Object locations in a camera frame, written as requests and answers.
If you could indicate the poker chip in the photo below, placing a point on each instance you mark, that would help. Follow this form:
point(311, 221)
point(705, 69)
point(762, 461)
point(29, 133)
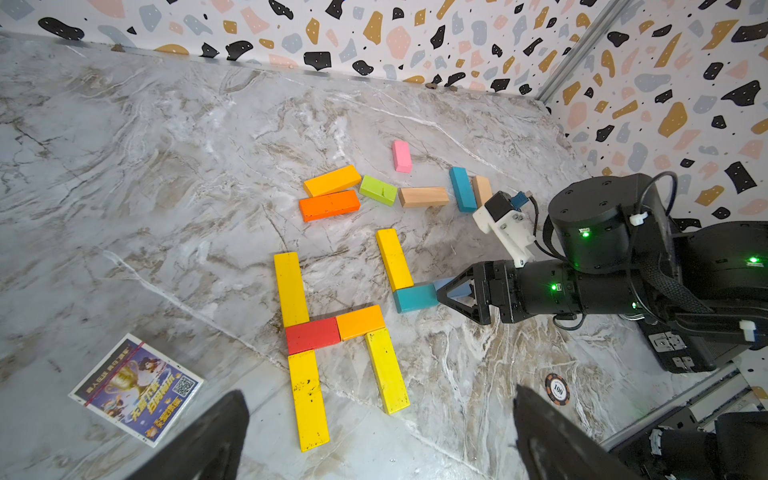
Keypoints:
point(557, 389)

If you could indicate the long yellow block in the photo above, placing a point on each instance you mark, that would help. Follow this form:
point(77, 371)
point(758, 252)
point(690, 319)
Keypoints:
point(291, 289)
point(308, 400)

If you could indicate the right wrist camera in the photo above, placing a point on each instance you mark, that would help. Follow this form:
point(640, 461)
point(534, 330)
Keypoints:
point(502, 216)

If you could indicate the red block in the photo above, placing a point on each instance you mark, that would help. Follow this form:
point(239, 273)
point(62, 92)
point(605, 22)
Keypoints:
point(312, 335)

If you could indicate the green block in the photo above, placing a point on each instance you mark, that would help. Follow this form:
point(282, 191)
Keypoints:
point(378, 190)

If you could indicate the colourful card box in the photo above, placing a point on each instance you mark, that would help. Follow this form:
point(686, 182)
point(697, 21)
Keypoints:
point(139, 389)

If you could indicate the small amber block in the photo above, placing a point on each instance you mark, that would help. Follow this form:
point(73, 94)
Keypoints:
point(360, 322)

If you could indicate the light blue block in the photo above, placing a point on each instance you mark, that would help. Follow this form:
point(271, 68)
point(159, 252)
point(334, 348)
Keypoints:
point(463, 290)

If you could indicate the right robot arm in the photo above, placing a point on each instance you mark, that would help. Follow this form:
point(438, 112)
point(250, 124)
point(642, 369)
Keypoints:
point(609, 245)

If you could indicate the tan wooden block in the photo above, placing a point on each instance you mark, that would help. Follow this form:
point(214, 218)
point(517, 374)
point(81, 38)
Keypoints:
point(423, 197)

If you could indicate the pink block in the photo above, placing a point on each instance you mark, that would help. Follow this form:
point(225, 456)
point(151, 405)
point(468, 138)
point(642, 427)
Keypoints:
point(401, 156)

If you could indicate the black case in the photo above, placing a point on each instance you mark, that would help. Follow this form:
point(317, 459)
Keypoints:
point(679, 353)

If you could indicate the aluminium rail frame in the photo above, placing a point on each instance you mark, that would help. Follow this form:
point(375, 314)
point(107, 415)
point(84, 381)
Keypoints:
point(678, 420)

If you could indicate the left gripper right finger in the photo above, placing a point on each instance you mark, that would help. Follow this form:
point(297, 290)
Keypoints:
point(551, 447)

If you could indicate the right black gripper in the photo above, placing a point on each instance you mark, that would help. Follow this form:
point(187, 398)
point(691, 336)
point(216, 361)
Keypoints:
point(539, 288)

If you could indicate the teal short block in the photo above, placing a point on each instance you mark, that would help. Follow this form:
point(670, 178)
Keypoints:
point(416, 298)

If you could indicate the lime yellow block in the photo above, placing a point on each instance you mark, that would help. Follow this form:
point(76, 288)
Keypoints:
point(387, 371)

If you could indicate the beige wooden block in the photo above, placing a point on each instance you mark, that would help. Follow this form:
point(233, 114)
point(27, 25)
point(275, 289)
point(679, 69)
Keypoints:
point(482, 189)

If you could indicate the teal long block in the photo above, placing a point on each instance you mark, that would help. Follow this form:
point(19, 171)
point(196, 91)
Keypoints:
point(463, 190)

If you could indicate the amber orange block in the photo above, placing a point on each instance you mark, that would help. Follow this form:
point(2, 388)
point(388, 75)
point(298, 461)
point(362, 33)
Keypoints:
point(333, 182)

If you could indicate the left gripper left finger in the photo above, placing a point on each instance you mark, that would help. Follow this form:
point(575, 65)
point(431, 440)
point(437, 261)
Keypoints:
point(209, 448)

